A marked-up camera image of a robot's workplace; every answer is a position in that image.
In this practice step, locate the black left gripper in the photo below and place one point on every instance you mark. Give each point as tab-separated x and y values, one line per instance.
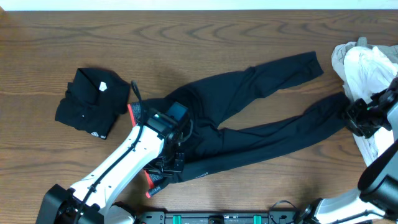
178	167

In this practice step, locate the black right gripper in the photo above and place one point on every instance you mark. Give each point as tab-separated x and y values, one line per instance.
351	116

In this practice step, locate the black pants with red waistband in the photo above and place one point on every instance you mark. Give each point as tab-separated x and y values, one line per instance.
252	125

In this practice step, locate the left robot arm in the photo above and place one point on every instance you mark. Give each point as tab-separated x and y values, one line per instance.
153	145

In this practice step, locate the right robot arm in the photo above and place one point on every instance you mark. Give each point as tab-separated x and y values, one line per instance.
374	122

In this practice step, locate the white crumpled garment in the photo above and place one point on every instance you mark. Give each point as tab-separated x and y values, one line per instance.
364	73

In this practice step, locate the folded black garment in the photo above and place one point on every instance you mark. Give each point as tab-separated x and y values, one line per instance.
93	101

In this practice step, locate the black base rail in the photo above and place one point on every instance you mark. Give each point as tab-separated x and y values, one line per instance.
273	216

